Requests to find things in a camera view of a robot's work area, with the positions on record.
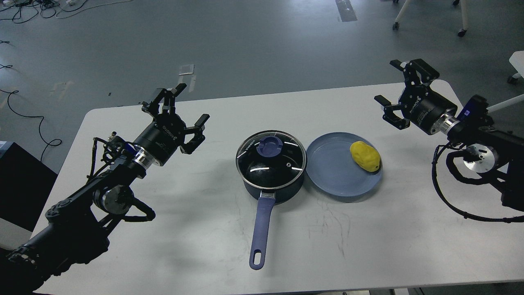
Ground black box at left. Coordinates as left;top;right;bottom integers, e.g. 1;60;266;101
0;141;58;232

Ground blue plate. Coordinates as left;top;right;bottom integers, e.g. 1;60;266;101
306;132;382;203

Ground cable bundle on floor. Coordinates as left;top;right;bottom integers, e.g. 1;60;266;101
0;0;136;24

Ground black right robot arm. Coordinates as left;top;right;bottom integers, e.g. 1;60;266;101
374;59;523;223

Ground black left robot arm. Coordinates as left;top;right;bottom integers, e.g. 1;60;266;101
1;83;210;295

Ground yellow toy potato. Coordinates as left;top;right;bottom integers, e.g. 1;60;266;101
350;141;381;172

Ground white chair base right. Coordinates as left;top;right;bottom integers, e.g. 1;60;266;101
506;50;524;85

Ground white chair legs with casters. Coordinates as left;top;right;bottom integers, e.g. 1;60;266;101
392;0;470;38

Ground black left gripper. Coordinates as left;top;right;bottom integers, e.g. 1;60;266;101
133;83;210;166

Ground glass lid with blue knob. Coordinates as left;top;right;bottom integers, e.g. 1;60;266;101
235;129;307;189

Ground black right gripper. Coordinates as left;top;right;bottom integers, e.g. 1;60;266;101
374;59;457;136

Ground dark blue saucepan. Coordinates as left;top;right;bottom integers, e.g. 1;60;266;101
242;170;306;270

